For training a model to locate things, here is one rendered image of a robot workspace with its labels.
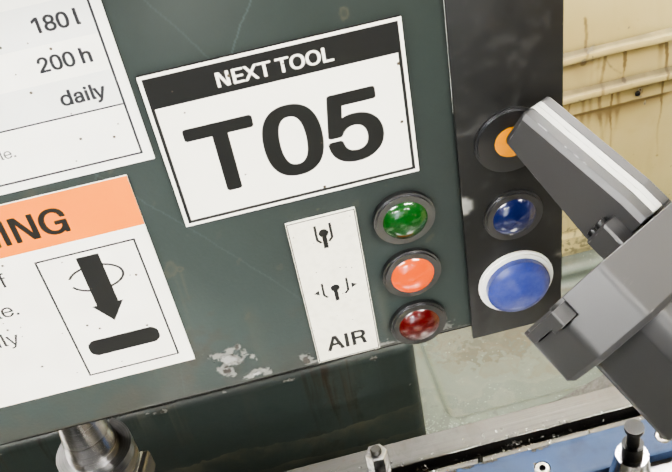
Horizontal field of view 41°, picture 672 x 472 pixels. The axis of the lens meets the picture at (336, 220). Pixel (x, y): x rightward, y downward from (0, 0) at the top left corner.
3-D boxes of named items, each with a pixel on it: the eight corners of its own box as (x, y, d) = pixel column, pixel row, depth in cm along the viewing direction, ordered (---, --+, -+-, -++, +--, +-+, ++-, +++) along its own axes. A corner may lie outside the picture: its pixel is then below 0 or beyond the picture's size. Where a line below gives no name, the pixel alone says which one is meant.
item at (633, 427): (637, 443, 72) (639, 415, 69) (647, 459, 70) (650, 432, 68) (617, 448, 71) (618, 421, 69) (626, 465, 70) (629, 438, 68)
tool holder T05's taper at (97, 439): (124, 424, 75) (98, 372, 71) (113, 469, 71) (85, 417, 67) (74, 428, 75) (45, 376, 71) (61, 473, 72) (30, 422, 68)
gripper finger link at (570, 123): (511, 140, 36) (620, 252, 35) (541, 93, 34) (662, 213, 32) (536, 122, 37) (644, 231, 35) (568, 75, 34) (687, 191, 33)
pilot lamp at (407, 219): (433, 236, 38) (429, 196, 37) (384, 248, 38) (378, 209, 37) (430, 228, 39) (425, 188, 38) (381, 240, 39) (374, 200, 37)
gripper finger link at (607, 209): (541, 93, 34) (662, 213, 32) (511, 140, 36) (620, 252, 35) (513, 112, 33) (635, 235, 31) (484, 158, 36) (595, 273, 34)
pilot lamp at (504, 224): (540, 233, 39) (540, 194, 38) (493, 244, 39) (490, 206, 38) (535, 224, 40) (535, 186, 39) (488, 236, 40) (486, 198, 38)
